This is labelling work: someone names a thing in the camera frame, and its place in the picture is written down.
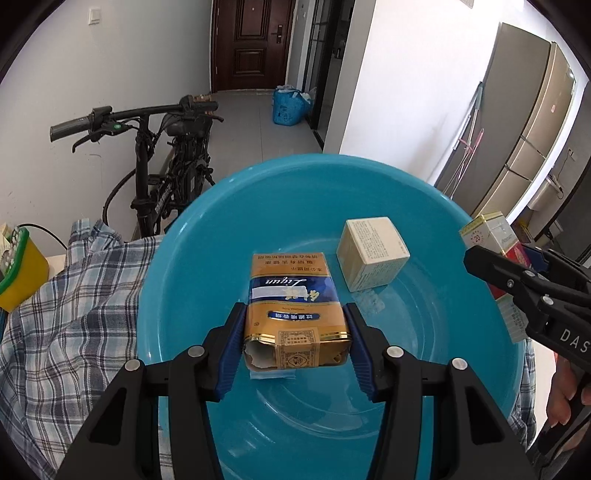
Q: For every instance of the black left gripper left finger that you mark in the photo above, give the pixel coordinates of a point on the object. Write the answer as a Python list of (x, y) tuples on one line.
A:
[(119, 439)]

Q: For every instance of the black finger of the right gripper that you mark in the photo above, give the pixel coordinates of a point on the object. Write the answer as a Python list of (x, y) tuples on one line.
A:
[(521, 282)]

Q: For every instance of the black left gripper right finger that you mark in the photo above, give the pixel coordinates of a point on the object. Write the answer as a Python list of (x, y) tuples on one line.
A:
[(439, 420)]

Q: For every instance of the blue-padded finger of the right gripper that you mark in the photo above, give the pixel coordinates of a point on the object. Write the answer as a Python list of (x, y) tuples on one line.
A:
[(536, 257)]

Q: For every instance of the red white cigarette pack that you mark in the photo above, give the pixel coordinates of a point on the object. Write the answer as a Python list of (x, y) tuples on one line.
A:
[(493, 232)]

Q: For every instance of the cream square box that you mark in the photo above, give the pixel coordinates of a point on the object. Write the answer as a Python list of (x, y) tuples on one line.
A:
[(371, 253)]

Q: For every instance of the gold blue cigarette pack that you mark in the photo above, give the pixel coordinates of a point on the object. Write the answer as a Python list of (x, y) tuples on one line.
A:
[(294, 319)]

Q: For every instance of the person's right hand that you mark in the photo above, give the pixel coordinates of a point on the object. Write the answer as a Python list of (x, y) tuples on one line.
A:
[(563, 389)]

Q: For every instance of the blue plaid cloth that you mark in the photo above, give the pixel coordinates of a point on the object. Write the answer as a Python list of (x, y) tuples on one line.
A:
[(63, 346)]

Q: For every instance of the folded drying rack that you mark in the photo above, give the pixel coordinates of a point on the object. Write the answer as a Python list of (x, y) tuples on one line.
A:
[(470, 142)]

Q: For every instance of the gold refrigerator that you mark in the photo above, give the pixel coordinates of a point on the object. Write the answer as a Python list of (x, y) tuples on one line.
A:
[(528, 90)]

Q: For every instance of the yellow green desk bin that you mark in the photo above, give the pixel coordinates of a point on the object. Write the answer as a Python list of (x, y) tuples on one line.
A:
[(23, 269)]

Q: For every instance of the blue woven bag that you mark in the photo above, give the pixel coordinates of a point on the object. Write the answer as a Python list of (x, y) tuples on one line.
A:
[(290, 105)]

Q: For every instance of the black folding bicycle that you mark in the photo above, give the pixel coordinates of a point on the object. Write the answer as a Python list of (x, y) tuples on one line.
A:
[(172, 162)]

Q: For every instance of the dark brown entrance door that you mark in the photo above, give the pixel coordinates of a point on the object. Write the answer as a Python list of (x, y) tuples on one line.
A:
[(250, 40)]

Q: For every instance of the white wall switch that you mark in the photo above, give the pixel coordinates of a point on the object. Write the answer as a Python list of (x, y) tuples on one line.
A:
[(94, 16)]

